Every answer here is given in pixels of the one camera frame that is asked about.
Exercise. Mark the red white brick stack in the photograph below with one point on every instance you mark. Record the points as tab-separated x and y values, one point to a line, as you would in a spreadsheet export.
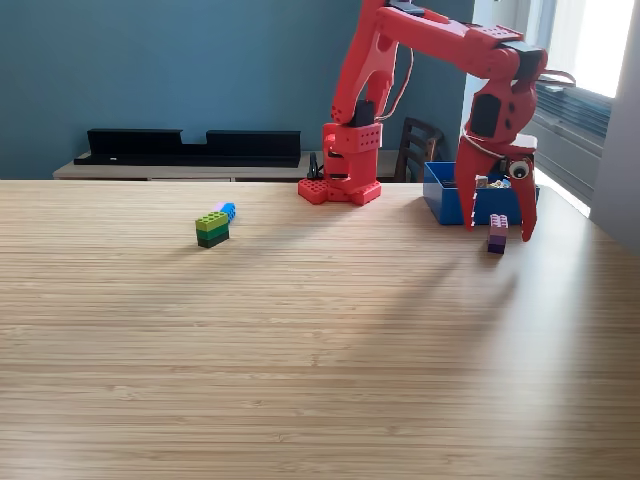
481	182

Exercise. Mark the blue plastic bin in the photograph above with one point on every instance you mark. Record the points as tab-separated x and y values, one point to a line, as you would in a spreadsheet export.
445	205

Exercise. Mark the pink purple brick stack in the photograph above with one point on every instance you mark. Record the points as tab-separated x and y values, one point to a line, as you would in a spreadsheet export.
498	235

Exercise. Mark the dark wooden chair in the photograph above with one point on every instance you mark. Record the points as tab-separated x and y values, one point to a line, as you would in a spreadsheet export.
415	145

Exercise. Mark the grey window radiator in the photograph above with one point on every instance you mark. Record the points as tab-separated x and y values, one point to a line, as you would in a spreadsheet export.
570	130

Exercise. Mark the white framed window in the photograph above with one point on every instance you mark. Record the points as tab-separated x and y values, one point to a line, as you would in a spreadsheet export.
590	40

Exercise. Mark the blue pink brick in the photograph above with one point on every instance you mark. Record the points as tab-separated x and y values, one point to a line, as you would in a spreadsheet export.
227	210

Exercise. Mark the pale wooden sideboard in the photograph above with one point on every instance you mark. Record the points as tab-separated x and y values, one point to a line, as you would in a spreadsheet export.
150	172

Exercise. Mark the black shelf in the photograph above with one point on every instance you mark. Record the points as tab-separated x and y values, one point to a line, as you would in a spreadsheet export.
150	145

